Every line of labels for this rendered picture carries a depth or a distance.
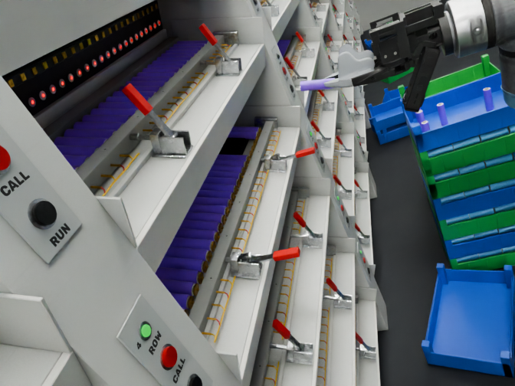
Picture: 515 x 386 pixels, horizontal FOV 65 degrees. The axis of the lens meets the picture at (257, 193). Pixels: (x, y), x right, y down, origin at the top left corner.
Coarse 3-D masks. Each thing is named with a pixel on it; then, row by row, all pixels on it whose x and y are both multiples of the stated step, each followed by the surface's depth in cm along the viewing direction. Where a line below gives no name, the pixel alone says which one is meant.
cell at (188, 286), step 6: (162, 282) 52; (168, 282) 52; (174, 282) 52; (180, 282) 52; (186, 282) 52; (192, 282) 52; (168, 288) 52; (174, 288) 52; (180, 288) 51; (186, 288) 51; (192, 288) 52; (192, 294) 52
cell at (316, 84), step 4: (308, 80) 75; (312, 80) 75; (316, 80) 74; (320, 80) 74; (324, 80) 74; (328, 80) 74; (300, 84) 75; (304, 84) 75; (308, 84) 74; (312, 84) 74; (316, 84) 74; (320, 84) 74; (300, 88) 75; (304, 88) 75; (308, 88) 75; (312, 88) 75; (316, 88) 75; (320, 88) 74; (324, 88) 74; (328, 88) 74; (332, 88) 74
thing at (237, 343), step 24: (240, 120) 92; (264, 120) 89; (288, 120) 90; (288, 144) 84; (264, 168) 77; (288, 168) 76; (264, 192) 71; (288, 192) 75; (264, 216) 65; (264, 240) 60; (264, 264) 56; (240, 288) 53; (264, 288) 54; (240, 312) 50; (264, 312) 55; (240, 336) 47; (240, 360) 44
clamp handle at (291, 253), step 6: (276, 252) 53; (282, 252) 52; (288, 252) 52; (294, 252) 51; (252, 258) 54; (258, 258) 54; (264, 258) 53; (270, 258) 53; (276, 258) 52; (282, 258) 52; (288, 258) 52
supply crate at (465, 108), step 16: (480, 80) 114; (496, 80) 113; (432, 96) 118; (448, 96) 117; (464, 96) 117; (480, 96) 116; (496, 96) 112; (432, 112) 120; (448, 112) 117; (464, 112) 113; (480, 112) 110; (496, 112) 98; (512, 112) 98; (416, 128) 103; (432, 128) 113; (448, 128) 102; (464, 128) 102; (480, 128) 101; (496, 128) 101; (416, 144) 107; (432, 144) 105
